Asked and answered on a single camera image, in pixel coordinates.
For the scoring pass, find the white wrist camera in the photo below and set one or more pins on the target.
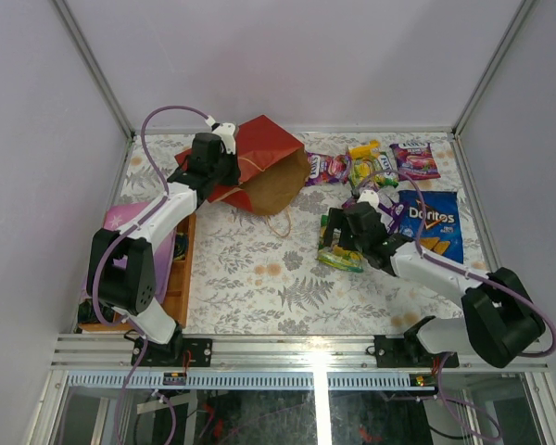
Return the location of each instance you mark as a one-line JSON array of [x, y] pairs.
[[227, 131], [370, 197]]

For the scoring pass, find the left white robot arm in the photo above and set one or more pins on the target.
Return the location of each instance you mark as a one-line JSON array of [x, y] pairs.
[[121, 273]]

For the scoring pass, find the aluminium front rail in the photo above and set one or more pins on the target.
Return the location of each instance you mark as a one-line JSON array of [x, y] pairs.
[[229, 353]]

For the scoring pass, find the purple pink cloth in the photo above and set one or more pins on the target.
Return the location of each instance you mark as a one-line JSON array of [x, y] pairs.
[[117, 216]]

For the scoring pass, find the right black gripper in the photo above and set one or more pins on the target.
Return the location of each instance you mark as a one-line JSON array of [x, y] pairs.
[[337, 220]]

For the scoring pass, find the yellow green candy bag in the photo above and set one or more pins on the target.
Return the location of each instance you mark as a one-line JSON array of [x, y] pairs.
[[334, 255]]

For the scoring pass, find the blue silver chips bag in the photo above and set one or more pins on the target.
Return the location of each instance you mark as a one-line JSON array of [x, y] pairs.
[[442, 230]]

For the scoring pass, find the wooden tray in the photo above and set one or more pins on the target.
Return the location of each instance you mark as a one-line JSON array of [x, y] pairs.
[[173, 262]]

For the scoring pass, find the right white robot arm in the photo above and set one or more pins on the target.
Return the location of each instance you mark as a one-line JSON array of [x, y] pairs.
[[498, 320]]

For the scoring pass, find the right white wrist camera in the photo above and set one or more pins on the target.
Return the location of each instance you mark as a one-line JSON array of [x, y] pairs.
[[370, 197]]

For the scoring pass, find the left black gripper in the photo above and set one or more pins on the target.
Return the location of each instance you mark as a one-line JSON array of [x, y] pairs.
[[229, 168]]

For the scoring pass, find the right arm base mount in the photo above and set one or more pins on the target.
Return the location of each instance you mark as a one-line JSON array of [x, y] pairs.
[[401, 352]]

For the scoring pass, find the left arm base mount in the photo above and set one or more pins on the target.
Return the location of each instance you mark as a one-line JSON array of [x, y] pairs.
[[189, 352]]

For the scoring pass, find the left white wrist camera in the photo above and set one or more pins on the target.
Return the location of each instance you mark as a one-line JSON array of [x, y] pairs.
[[227, 131]]

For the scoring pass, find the yellow snack bag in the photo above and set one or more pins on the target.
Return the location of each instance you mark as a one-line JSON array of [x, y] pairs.
[[367, 151]]

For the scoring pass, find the red paper bag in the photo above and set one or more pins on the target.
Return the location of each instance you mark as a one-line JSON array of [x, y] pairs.
[[274, 168]]

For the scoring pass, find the purple candy bag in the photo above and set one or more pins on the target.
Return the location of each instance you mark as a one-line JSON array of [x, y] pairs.
[[415, 160], [325, 169], [390, 210]]

